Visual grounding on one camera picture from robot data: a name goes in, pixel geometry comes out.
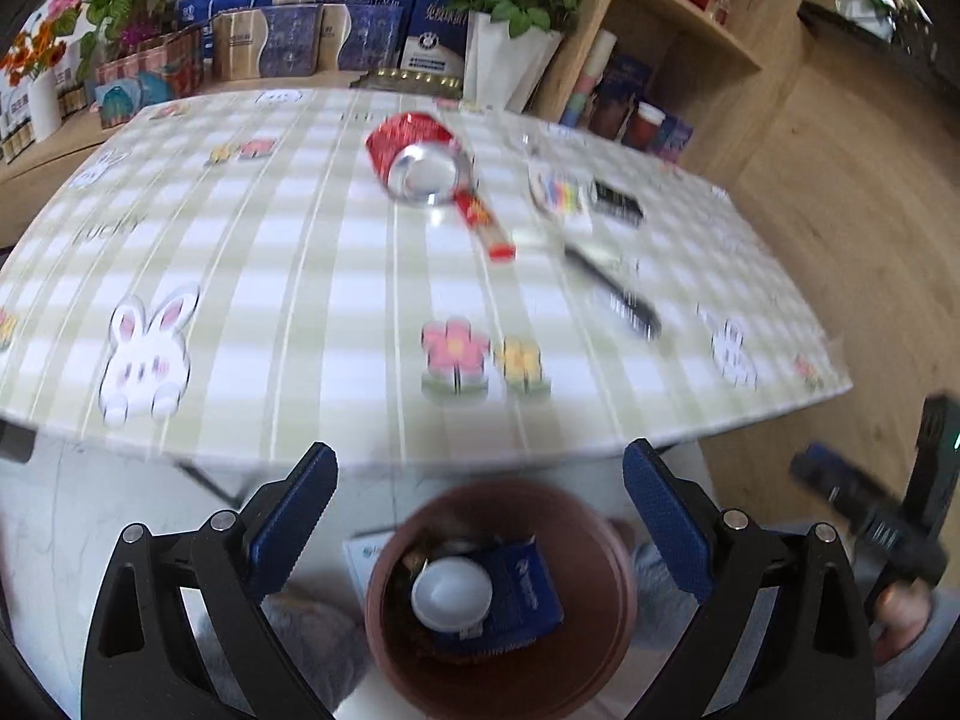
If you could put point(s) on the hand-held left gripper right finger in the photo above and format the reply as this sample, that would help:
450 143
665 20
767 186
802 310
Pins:
671 517

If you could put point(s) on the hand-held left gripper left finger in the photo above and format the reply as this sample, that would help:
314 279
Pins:
292 517

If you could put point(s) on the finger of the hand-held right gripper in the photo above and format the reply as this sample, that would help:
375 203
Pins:
840 484

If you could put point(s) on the white printed package card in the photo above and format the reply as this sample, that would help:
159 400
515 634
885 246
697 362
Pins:
364 559

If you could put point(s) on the brown plastic flower pot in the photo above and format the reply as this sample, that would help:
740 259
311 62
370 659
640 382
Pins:
585 615

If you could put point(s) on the blue carton box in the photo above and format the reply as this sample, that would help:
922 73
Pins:
525 592

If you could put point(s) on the black utensil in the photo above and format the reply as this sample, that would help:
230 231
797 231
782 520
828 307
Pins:
615 292

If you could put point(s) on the small black packet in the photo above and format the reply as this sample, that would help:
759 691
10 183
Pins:
619 202

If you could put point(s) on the rainbow printed white packet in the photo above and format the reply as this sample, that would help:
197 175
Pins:
559 199

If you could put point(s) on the red cigarette pack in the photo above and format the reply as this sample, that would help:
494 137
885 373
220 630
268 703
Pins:
487 229

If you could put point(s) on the red plastic cup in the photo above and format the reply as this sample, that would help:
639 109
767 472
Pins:
409 142

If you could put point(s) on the clear plastic wrapper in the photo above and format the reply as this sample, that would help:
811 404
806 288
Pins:
529 144

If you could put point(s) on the person's right forearm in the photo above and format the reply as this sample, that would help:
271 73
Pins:
934 664

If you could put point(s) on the person's right hand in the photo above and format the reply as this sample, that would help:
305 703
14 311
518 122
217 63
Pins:
904 619

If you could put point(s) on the small purple blue box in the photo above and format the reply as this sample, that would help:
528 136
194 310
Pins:
676 139

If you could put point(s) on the red jar with white lid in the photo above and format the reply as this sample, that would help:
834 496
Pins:
645 127

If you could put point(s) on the brown glass jar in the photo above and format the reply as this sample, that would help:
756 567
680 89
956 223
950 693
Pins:
606 118

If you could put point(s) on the dark blue shelf box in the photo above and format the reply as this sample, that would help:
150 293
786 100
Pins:
626 79

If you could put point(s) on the stack of pastel paper cups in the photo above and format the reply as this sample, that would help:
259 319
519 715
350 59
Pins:
589 82

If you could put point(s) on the gold metal tray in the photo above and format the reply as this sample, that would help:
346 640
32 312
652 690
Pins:
409 80

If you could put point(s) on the teal patterned wavy box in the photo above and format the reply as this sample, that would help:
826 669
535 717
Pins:
146 82

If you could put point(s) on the row of small brown bottles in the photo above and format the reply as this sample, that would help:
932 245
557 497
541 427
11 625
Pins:
15 131

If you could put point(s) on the wooden shelf unit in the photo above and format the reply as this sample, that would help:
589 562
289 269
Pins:
750 15

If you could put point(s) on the white ribbed vase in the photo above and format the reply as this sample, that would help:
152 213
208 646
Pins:
43 109

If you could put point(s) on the white faceted vase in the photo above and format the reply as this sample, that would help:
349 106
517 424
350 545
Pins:
502 64

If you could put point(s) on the small glass bottle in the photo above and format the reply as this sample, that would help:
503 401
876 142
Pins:
718 9

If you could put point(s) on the blue box with round emblem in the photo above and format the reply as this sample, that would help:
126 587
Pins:
431 37

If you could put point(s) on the blue and white flat box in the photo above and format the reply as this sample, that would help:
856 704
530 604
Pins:
221 4

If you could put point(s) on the orange artificial flowers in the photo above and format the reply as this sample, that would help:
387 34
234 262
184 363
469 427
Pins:
34 52

